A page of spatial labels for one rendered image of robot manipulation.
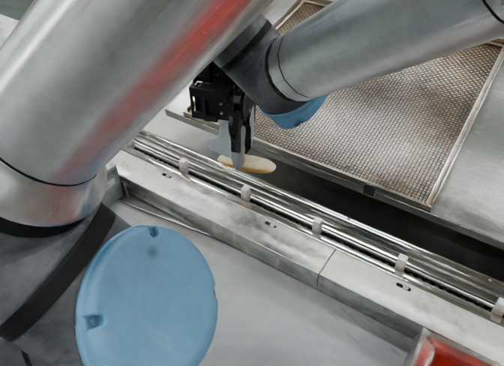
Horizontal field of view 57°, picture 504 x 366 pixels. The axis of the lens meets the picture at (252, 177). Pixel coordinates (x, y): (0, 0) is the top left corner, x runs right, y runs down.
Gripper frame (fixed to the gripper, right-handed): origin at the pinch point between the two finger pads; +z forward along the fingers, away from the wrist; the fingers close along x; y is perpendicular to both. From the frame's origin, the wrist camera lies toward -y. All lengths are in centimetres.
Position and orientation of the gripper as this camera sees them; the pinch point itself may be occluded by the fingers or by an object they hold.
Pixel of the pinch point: (245, 156)
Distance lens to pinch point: 76.0
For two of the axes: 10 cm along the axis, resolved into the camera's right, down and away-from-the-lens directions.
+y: -9.6, -1.7, 2.1
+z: 0.1, 7.5, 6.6
